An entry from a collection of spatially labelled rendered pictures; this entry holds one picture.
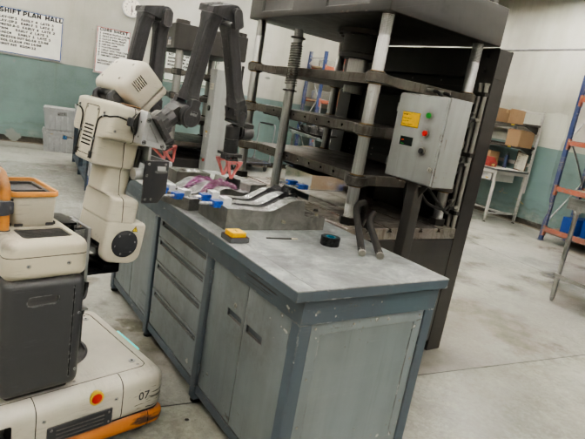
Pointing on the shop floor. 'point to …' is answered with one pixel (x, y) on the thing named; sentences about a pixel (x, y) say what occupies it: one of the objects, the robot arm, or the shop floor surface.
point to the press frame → (350, 103)
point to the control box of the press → (425, 152)
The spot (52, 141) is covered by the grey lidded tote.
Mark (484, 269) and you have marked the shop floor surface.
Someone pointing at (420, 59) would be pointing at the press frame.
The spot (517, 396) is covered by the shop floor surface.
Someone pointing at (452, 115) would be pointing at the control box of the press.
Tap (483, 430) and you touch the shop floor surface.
